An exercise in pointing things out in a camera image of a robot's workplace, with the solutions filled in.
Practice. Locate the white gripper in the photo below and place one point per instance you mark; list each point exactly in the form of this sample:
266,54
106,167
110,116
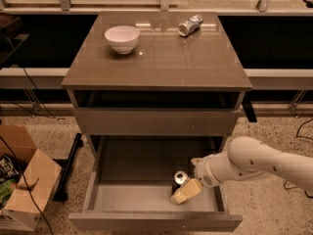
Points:
203,172

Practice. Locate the dark blue pepsi can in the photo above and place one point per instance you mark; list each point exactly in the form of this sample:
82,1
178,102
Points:
179,179

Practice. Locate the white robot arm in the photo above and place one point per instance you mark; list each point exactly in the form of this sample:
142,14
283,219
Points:
245,159

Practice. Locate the open grey middle drawer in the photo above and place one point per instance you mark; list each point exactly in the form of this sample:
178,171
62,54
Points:
132,181

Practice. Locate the grey drawer cabinet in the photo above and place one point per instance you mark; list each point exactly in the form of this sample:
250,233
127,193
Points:
164,72

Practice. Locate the closed grey top drawer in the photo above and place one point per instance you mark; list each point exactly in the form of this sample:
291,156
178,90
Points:
156,123

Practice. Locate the silver can lying down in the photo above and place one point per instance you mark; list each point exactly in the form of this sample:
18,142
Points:
190,25

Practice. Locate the black floor bar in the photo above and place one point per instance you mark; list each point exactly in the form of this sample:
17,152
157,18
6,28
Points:
66,164

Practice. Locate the white ceramic bowl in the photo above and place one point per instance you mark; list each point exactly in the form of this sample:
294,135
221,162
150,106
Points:
122,38

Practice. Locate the brown cardboard box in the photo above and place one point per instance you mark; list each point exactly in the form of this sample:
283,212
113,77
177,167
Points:
26,203

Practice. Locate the dark snack bag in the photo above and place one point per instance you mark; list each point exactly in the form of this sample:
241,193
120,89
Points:
7,168

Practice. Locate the green snack bag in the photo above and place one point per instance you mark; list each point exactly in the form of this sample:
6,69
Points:
6,190

